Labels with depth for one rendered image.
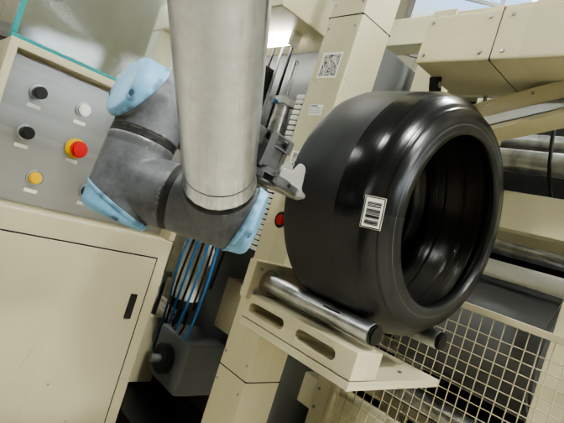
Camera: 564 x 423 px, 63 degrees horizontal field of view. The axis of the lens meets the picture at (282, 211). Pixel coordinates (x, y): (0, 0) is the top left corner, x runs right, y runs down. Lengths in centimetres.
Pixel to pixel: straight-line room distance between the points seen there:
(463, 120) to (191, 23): 75
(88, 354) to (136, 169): 90
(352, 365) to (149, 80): 63
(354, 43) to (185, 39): 97
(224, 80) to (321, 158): 57
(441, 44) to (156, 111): 105
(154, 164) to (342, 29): 89
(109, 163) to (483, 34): 111
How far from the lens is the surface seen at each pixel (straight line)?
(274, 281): 115
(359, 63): 135
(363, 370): 98
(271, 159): 77
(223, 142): 46
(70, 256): 132
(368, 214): 87
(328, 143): 98
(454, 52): 148
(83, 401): 151
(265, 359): 132
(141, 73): 64
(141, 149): 62
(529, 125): 147
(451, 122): 101
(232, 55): 40
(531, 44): 139
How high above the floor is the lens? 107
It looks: 1 degrees up
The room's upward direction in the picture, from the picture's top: 18 degrees clockwise
